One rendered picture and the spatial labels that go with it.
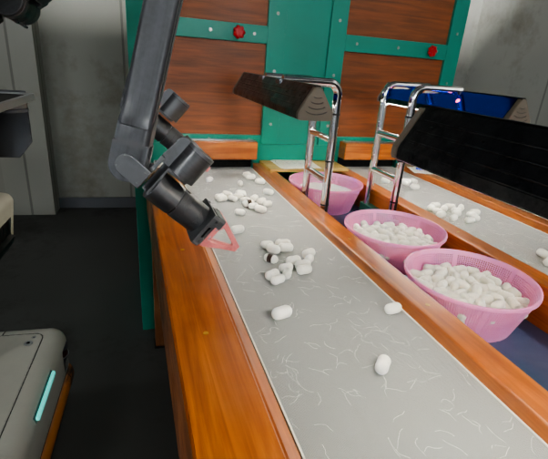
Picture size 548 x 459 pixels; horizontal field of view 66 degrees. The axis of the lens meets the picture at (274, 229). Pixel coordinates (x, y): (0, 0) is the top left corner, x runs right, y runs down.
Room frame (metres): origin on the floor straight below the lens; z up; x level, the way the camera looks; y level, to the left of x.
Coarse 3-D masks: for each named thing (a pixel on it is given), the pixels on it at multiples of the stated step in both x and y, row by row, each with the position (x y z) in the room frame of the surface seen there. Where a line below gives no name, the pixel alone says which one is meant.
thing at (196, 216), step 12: (180, 204) 0.68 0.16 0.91; (192, 204) 0.69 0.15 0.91; (204, 204) 0.72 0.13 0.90; (180, 216) 0.68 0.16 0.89; (192, 216) 0.69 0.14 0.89; (204, 216) 0.70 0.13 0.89; (216, 216) 0.68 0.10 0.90; (192, 228) 0.69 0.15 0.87; (204, 228) 0.67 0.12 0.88; (192, 240) 0.67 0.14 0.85
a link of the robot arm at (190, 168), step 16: (176, 144) 0.70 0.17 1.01; (192, 144) 0.70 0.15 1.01; (128, 160) 0.66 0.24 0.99; (160, 160) 0.68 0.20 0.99; (176, 160) 0.69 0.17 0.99; (192, 160) 0.69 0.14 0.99; (208, 160) 0.70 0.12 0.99; (128, 176) 0.66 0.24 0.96; (144, 176) 0.66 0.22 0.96; (192, 176) 0.69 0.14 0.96
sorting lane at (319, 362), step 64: (192, 192) 1.30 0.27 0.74; (256, 192) 1.35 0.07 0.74; (256, 256) 0.86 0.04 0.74; (320, 256) 0.89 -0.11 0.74; (256, 320) 0.61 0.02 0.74; (320, 320) 0.62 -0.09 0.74; (384, 320) 0.64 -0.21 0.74; (320, 384) 0.46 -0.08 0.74; (384, 384) 0.47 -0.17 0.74; (448, 384) 0.48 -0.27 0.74; (320, 448) 0.36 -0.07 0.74; (384, 448) 0.37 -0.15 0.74; (448, 448) 0.37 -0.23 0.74; (512, 448) 0.38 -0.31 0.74
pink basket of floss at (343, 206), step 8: (296, 176) 1.53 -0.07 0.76; (312, 176) 1.58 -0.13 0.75; (336, 176) 1.58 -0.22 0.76; (344, 176) 1.56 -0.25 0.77; (296, 184) 1.39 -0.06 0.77; (336, 184) 1.57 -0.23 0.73; (344, 184) 1.55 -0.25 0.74; (352, 184) 1.53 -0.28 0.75; (360, 184) 1.47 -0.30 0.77; (312, 192) 1.35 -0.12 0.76; (320, 192) 1.34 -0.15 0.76; (336, 192) 1.33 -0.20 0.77; (344, 192) 1.34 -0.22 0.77; (352, 192) 1.36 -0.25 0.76; (312, 200) 1.36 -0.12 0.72; (336, 200) 1.35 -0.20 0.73; (344, 200) 1.36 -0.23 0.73; (352, 200) 1.39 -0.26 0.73; (328, 208) 1.36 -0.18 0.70; (336, 208) 1.36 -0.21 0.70; (344, 208) 1.38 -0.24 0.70
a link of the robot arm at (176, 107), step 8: (168, 88) 1.11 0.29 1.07; (168, 96) 1.11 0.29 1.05; (176, 96) 1.10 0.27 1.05; (168, 104) 1.10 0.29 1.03; (176, 104) 1.10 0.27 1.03; (184, 104) 1.11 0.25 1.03; (168, 112) 1.09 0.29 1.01; (176, 112) 1.10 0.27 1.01; (184, 112) 1.12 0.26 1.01; (176, 120) 1.11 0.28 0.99
